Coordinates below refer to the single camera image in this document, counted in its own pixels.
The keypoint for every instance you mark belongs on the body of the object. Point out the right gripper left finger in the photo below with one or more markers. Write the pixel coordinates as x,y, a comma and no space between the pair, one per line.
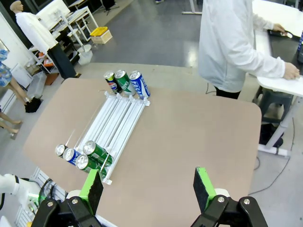
92,189

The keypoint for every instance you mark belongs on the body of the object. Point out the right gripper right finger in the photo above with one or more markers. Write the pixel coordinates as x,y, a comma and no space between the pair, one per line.
201,186

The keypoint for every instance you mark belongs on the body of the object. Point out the person's left forearm white sleeve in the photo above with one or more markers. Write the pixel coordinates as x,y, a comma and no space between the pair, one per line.
262,22

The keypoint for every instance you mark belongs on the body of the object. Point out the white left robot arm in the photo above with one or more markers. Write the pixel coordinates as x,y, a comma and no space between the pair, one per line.
11,186

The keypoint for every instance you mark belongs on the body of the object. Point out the person's right forearm white sleeve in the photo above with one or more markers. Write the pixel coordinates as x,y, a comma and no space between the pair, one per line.
267,63

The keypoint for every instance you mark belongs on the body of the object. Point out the person in white jacket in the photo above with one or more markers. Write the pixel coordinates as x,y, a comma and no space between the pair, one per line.
222,42

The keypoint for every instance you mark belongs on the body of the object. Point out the person's right hand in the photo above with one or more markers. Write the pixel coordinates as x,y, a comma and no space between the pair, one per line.
291,71

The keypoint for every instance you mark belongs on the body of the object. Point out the person's left hand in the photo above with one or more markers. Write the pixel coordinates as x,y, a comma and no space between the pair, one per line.
278,28

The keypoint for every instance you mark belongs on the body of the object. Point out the white can dispenser rack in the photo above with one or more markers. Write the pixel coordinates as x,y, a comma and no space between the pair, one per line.
118,118

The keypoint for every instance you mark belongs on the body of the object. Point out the black folded cloth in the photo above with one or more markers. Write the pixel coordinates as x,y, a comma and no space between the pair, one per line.
33,106

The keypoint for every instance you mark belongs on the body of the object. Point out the black Pepsi display can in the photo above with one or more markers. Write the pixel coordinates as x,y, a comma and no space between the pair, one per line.
113,82

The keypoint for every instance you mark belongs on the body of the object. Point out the green Chilsung display can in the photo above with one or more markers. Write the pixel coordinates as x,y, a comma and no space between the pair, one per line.
125,84

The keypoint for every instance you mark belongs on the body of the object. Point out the gray stool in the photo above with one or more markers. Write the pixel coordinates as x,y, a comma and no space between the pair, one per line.
274,99

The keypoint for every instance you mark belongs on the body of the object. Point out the blue Pocari Sweat display can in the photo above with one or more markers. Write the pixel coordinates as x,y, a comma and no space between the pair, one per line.
140,85

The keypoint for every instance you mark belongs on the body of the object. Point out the clear storage bin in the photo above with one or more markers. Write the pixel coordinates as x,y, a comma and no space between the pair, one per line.
36,82

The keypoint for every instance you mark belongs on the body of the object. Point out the white bucket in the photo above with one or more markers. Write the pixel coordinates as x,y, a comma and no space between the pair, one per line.
85,56

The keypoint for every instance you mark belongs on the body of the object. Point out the mannequin in blue floral shirt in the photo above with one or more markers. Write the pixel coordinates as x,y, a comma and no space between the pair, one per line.
4,68

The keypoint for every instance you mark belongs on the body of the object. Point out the yellow box on crate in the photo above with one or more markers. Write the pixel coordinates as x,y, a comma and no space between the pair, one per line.
103,39

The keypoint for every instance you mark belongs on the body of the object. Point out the white side table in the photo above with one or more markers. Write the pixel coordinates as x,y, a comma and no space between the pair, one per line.
262,47

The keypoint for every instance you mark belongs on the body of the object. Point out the mannequin in white shirt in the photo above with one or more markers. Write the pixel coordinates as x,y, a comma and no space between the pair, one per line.
33,26

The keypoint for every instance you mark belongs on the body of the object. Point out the white slotted mounting frame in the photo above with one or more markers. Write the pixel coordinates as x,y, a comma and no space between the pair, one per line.
23,212

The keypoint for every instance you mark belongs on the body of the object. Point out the white frame cart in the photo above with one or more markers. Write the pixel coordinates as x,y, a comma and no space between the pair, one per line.
52,11

